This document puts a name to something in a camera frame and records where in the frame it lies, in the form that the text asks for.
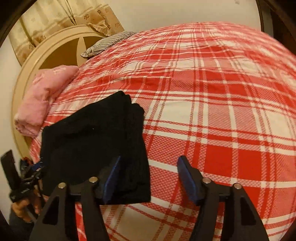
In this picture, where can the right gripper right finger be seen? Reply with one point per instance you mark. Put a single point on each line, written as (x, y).
(241, 220)

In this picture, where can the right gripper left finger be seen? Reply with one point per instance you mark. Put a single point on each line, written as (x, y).
(57, 221)

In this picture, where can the black pants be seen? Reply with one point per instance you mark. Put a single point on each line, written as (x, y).
(81, 145)

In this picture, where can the person's left hand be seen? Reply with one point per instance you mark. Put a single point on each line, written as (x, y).
(22, 211)

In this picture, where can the pink folded quilt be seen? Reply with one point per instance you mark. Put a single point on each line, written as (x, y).
(46, 86)

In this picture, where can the red plaid bed sheet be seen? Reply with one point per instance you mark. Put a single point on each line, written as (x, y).
(219, 93)

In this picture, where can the cream wooden headboard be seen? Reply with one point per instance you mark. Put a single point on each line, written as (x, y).
(62, 48)

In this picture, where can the grey striped pillow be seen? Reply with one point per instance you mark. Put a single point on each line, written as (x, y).
(105, 43)

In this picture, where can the beige patterned curtain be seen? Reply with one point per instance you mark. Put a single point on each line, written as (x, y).
(45, 17)

